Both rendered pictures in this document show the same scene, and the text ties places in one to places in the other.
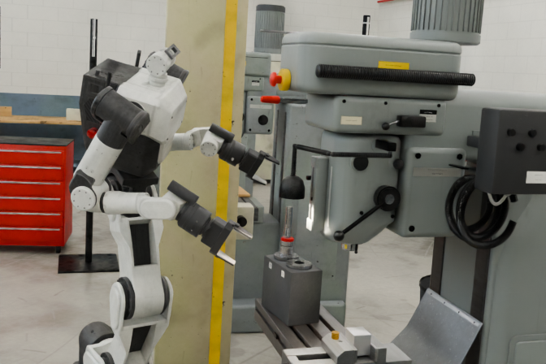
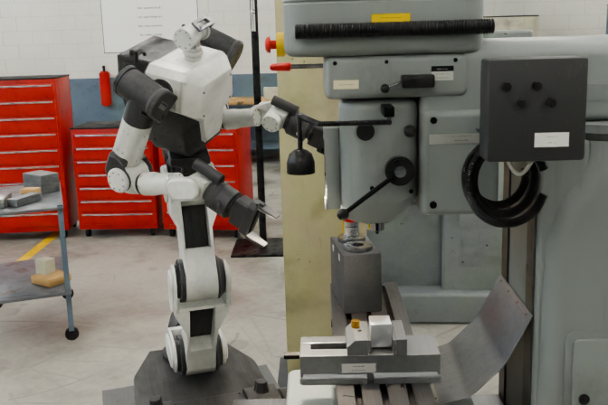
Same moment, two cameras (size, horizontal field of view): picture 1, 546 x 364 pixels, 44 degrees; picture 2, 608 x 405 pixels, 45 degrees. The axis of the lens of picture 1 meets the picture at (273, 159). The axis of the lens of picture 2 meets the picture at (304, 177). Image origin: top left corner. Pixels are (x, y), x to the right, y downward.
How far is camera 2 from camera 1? 0.64 m
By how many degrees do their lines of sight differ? 18
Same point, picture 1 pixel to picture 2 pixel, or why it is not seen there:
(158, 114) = (186, 90)
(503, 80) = not seen: outside the picture
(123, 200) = (155, 181)
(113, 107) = (130, 87)
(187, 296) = (317, 281)
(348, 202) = (356, 176)
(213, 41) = not seen: hidden behind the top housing
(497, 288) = (546, 275)
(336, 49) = (318, 5)
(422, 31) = not seen: outside the picture
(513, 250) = (564, 229)
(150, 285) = (203, 268)
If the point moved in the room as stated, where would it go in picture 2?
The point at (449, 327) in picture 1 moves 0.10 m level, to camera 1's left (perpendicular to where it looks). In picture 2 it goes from (507, 319) to (468, 315)
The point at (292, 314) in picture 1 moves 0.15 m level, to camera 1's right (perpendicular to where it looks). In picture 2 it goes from (347, 301) to (396, 306)
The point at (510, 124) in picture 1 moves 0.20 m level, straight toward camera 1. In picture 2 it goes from (506, 77) to (462, 85)
